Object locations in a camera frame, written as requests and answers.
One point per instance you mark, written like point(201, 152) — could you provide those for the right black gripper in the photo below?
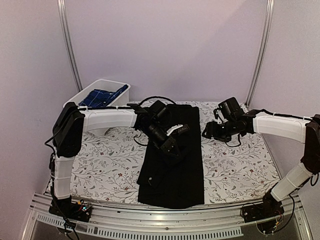
point(212, 132)

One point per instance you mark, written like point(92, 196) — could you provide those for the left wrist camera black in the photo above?
point(162, 116)

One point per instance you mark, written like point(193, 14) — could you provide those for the left aluminium corner post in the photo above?
point(62, 11)

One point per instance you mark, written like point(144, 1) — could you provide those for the blue plaid shirt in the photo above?
point(99, 98)

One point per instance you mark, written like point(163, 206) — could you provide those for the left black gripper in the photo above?
point(167, 146)

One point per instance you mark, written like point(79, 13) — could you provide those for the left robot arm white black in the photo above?
point(65, 149)

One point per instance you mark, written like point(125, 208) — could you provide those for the right aluminium corner post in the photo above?
point(262, 50)

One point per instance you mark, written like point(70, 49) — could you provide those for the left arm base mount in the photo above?
point(78, 211)

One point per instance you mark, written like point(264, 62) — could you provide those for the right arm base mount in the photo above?
point(268, 208)

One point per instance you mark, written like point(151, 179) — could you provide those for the black long sleeve shirt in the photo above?
point(172, 165)

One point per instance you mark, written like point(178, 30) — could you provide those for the white plastic bin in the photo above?
point(81, 119)

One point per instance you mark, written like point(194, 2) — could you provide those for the aluminium corner post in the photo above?
point(62, 11)
point(262, 50)

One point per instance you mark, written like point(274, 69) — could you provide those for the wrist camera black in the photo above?
point(162, 116)
point(230, 110)

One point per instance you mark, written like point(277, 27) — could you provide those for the aluminium front rail frame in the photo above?
point(121, 221)

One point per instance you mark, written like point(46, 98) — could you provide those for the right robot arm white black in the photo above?
point(301, 129)

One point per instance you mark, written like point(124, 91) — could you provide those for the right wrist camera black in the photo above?
point(230, 110)

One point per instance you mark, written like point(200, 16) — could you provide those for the floral patterned tablecloth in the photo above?
point(113, 168)

